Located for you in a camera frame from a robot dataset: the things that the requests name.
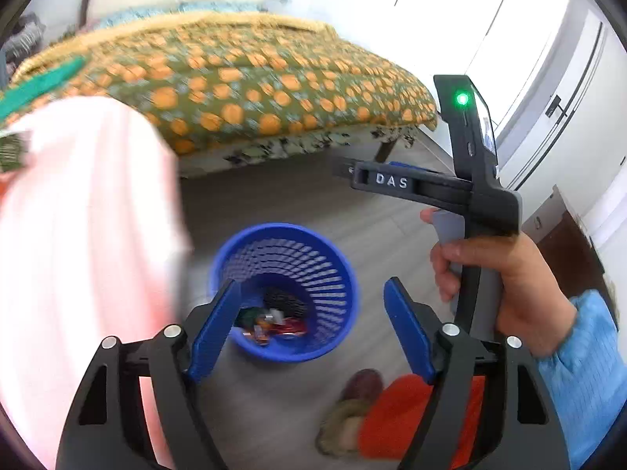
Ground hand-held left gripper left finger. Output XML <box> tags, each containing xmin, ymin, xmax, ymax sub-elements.
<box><xmin>56</xmin><ymin>278</ymin><xmax>243</xmax><ymax>470</ymax></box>

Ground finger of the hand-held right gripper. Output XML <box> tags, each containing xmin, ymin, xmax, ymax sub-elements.
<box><xmin>332</xmin><ymin>157</ymin><xmax>442</xmax><ymax>178</ymax></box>
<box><xmin>350</xmin><ymin>161</ymin><xmax>474</xmax><ymax>207</ymax></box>

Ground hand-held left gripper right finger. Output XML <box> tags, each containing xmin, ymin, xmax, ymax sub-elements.
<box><xmin>383</xmin><ymin>277</ymin><xmax>571</xmax><ymax>470</ymax></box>

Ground red foil wrapper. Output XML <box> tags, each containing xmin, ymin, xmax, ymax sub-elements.
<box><xmin>272</xmin><ymin>320</ymin><xmax>307</xmax><ymax>338</ymax></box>

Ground blue plastic mesh basket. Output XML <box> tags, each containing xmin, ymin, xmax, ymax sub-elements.
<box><xmin>210</xmin><ymin>224</ymin><xmax>361</xmax><ymax>364</ymax></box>

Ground person's right forearm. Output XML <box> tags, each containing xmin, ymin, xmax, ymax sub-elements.
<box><xmin>536</xmin><ymin>289</ymin><xmax>623</xmax><ymax>470</ymax></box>

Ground person's right hand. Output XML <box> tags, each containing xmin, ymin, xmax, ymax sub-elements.
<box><xmin>420</xmin><ymin>208</ymin><xmax>579</xmax><ymax>358</ymax></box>

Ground floral bed skirt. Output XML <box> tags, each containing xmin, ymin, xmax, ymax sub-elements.
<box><xmin>179</xmin><ymin>125</ymin><xmax>417</xmax><ymax>177</ymax></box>

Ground maroon fur-lined slipper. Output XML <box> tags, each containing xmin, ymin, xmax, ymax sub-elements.
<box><xmin>316</xmin><ymin>369</ymin><xmax>386</xmax><ymax>455</ymax></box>

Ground orange fleece trousers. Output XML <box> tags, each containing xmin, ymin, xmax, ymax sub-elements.
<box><xmin>357</xmin><ymin>374</ymin><xmax>486</xmax><ymax>468</ymax></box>

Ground dark brown wooden furniture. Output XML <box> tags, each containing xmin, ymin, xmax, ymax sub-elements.
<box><xmin>522</xmin><ymin>185</ymin><xmax>618</xmax><ymax>299</ymax></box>

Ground white wardrobe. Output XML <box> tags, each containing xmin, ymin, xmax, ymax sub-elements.
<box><xmin>267</xmin><ymin>0</ymin><xmax>627</xmax><ymax>236</ymax></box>

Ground teal patterned pillow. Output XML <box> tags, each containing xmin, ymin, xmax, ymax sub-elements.
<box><xmin>100</xmin><ymin>7</ymin><xmax>167</xmax><ymax>27</ymax></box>
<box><xmin>176</xmin><ymin>2</ymin><xmax>260</xmax><ymax>14</ymax></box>

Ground yellow blanket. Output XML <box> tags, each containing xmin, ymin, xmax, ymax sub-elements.
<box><xmin>29</xmin><ymin>10</ymin><xmax>339</xmax><ymax>60</ymax></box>

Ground green folded cloth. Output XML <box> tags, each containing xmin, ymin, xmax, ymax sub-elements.
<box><xmin>0</xmin><ymin>56</ymin><xmax>89</xmax><ymax>121</ymax></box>

